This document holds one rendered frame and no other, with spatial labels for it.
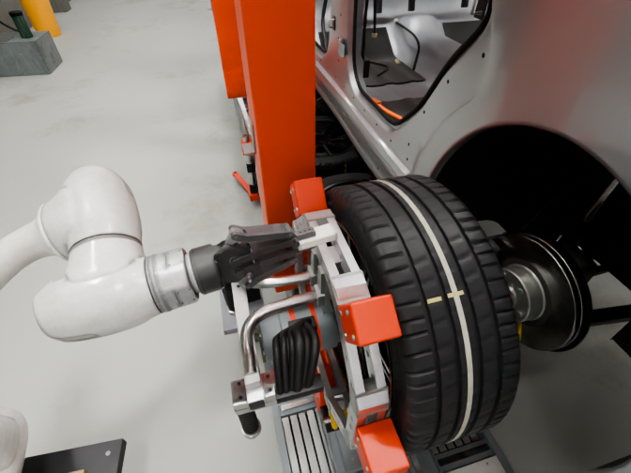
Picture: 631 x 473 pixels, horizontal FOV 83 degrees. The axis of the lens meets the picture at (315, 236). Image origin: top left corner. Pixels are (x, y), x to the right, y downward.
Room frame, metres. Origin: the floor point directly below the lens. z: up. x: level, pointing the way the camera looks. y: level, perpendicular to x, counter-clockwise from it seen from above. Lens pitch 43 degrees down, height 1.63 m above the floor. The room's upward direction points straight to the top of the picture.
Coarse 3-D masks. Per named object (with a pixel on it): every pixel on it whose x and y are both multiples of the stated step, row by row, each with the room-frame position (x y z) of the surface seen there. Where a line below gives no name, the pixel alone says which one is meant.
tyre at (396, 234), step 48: (336, 192) 0.68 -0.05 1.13; (384, 192) 0.62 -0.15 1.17; (432, 192) 0.62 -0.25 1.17; (384, 240) 0.48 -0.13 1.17; (480, 240) 0.49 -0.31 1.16; (384, 288) 0.40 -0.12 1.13; (432, 288) 0.39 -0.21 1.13; (480, 288) 0.40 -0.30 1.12; (432, 336) 0.33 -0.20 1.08; (480, 336) 0.34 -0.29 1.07; (432, 384) 0.27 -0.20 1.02; (480, 384) 0.29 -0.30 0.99; (432, 432) 0.23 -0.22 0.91
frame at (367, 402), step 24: (312, 216) 0.61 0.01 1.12; (336, 240) 0.53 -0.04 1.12; (312, 288) 0.73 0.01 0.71; (336, 288) 0.41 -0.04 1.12; (360, 288) 0.41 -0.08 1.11; (336, 312) 0.39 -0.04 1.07; (336, 360) 0.53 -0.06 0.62; (336, 384) 0.47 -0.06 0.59; (360, 384) 0.29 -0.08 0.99; (384, 384) 0.29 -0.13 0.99; (336, 408) 0.36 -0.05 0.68; (360, 408) 0.25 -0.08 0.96; (384, 408) 0.27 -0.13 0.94
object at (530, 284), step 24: (504, 240) 0.72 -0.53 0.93; (528, 240) 0.66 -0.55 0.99; (504, 264) 0.69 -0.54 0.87; (528, 264) 0.63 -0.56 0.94; (552, 264) 0.58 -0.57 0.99; (528, 288) 0.57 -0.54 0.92; (552, 288) 0.55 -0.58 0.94; (576, 288) 0.52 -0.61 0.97; (528, 312) 0.53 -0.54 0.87; (552, 312) 0.52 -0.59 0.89; (576, 312) 0.48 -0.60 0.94; (528, 336) 0.53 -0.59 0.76; (552, 336) 0.48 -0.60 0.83; (576, 336) 0.46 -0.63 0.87
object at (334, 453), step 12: (324, 432) 0.48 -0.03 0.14; (336, 444) 0.44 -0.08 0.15; (336, 456) 0.40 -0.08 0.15; (408, 456) 0.39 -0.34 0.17; (420, 456) 0.39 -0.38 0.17; (432, 456) 0.40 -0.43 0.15; (336, 468) 0.35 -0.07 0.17; (408, 468) 0.36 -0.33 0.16; (420, 468) 0.35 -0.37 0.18; (432, 468) 0.36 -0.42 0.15
